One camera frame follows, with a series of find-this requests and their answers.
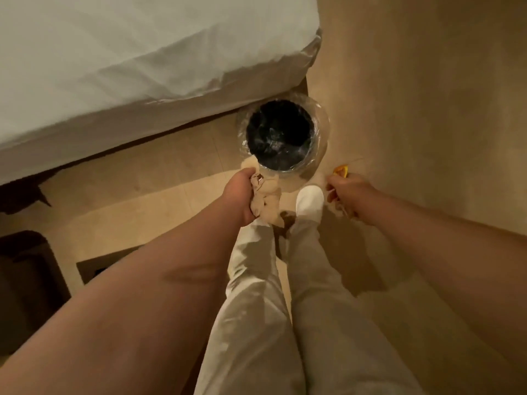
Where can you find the person's right hand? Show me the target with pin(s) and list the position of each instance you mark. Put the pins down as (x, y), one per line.
(350, 193)

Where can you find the person's left hand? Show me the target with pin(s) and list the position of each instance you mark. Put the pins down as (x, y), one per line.
(238, 197)

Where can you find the person's right fingers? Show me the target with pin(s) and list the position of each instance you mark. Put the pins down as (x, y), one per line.
(334, 187)

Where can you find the person's left fingers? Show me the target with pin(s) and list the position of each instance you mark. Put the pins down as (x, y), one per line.
(249, 176)

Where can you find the orange plastic wrapper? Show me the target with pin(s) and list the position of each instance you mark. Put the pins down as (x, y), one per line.
(341, 171)

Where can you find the beige tissue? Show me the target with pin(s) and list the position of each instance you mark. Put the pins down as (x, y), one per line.
(267, 201)

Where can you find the person's right forearm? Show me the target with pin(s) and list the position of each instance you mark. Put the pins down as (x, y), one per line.
(453, 267)

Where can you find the person's left forearm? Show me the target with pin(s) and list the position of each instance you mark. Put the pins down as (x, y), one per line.
(136, 300)

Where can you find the white slipper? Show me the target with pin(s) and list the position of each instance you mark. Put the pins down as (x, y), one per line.
(309, 202)

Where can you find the black trash bin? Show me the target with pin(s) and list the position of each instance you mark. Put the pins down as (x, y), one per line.
(280, 134)

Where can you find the clear plastic bin liner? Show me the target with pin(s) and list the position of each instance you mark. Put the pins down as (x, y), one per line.
(319, 131)

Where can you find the person's light trousers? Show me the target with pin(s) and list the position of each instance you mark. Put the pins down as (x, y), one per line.
(288, 316)

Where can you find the white bed duvet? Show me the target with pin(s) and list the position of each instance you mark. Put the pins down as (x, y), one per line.
(136, 65)

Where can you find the dark bed base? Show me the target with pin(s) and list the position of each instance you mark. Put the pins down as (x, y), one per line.
(20, 197)

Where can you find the dark wooden furniture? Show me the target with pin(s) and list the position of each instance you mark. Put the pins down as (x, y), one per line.
(29, 287)

